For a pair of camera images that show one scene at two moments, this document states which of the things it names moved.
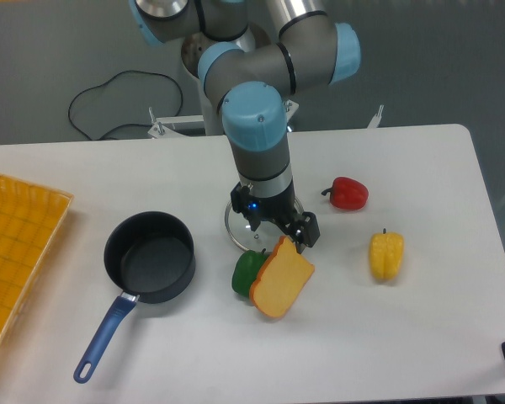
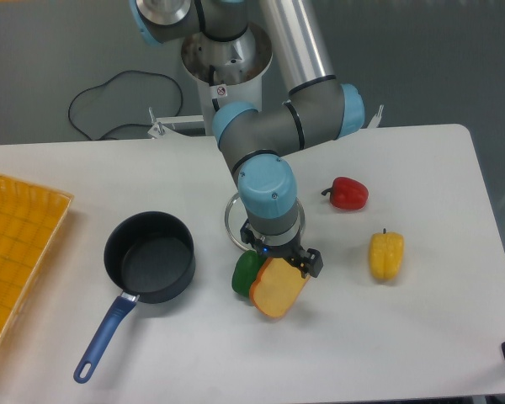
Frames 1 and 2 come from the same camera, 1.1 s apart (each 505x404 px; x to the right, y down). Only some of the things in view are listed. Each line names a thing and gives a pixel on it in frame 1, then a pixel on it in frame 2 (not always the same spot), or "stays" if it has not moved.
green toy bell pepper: [247, 268] stays
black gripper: [281, 210] to [310, 261]
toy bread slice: [281, 281] stays
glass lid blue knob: [264, 237] stays
